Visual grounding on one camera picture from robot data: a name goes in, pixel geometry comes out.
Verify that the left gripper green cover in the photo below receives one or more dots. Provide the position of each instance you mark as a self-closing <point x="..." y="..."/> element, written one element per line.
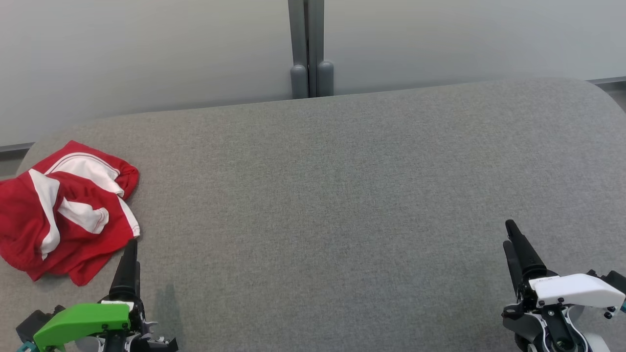
<point x="83" y="322"/>

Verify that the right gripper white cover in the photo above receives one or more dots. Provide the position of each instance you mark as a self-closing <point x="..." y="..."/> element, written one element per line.
<point x="572" y="291"/>

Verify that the red shorts with white stripe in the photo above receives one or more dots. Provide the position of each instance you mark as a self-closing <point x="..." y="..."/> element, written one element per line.
<point x="24" y="239"/>

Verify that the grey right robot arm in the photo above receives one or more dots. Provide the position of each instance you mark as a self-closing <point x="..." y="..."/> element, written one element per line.
<point x="595" y="343"/>

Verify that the grey fabric sofa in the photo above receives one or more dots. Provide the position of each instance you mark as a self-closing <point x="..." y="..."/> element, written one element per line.
<point x="342" y="195"/>

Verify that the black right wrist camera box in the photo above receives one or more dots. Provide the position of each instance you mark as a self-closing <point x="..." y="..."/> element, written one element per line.
<point x="615" y="281"/>

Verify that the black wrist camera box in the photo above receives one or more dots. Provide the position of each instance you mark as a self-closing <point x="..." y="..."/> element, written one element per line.
<point x="615" y="281"/>
<point x="34" y="320"/>

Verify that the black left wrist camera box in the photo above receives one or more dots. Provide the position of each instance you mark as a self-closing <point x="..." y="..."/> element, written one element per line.
<point x="34" y="320"/>

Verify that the grey wall base rail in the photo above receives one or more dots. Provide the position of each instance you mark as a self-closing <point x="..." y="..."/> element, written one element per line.
<point x="609" y="80"/>
<point x="14" y="147"/>

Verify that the grey cylindrical frame foot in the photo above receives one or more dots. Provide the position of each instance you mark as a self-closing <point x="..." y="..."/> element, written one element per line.
<point x="325" y="78"/>
<point x="299" y="80"/>

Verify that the grey vertical partition frame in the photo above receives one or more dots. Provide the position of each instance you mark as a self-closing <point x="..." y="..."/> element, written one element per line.
<point x="298" y="29"/>

